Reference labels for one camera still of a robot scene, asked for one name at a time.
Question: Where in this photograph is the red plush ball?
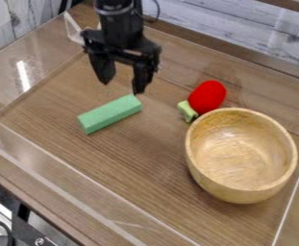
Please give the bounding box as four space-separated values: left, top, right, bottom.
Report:
187 80 225 114

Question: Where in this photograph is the clear acrylic front barrier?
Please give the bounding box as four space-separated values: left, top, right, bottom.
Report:
0 122 199 246

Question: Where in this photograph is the clear acrylic corner bracket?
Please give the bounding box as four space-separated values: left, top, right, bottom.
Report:
62 12 84 46

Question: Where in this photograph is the black table leg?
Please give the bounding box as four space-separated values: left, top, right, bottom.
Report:
12 203 30 231

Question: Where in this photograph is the green rectangular block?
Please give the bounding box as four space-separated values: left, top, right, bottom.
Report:
77 94 143 135

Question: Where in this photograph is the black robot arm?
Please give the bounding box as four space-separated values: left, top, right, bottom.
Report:
81 0 161 94

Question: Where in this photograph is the light wooden bowl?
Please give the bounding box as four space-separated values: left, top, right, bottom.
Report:
184 108 298 204

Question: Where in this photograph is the small green block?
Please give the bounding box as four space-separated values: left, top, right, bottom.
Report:
177 101 197 122

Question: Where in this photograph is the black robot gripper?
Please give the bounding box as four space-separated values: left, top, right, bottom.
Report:
81 11 160 94

